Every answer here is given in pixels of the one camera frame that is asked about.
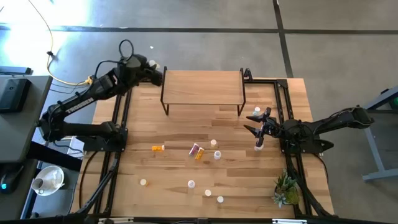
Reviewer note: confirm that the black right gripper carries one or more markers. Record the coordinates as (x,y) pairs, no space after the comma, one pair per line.
(272,129)

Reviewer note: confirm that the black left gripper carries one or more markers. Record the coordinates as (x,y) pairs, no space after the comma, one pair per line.
(152,77)

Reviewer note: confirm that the blue pill bottle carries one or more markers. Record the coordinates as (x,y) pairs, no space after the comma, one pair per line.
(256,109)

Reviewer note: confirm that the orange pill bottle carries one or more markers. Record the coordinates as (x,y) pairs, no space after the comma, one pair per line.
(143,182)
(157,148)
(199,154)

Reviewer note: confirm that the pill bottle with red pills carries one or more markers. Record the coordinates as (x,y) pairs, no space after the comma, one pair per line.
(193,150)

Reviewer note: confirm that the clear container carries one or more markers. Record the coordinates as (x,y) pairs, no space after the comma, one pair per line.
(220,199)

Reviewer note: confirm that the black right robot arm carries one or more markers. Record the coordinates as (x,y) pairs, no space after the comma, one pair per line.
(339,119)

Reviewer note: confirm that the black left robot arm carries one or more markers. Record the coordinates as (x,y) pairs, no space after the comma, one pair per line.
(77,104)

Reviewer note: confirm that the wooden shelf black metal legs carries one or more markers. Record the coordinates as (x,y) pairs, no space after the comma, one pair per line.
(202,87)

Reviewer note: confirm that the green succulent plant in pot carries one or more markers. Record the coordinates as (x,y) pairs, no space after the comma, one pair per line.
(286,189)

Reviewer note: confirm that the white paper sheet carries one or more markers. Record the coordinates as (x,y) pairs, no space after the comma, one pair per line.
(74,146)

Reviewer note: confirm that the grey metal stand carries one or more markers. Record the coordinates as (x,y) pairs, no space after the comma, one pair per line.
(374,149)

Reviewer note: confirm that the flat dark device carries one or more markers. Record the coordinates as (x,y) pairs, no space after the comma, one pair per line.
(15,70)

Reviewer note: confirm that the black box device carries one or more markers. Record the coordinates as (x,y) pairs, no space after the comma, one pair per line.
(14,95)

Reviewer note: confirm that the grey side desk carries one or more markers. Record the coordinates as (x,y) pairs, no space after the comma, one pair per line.
(18,137)

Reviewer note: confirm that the white mug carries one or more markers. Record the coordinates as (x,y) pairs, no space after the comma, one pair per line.
(38,184)

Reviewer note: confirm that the black computer mouse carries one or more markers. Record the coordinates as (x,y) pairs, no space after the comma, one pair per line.
(9,179)

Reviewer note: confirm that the black metal table frame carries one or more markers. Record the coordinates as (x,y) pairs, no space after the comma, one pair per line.
(264,81)

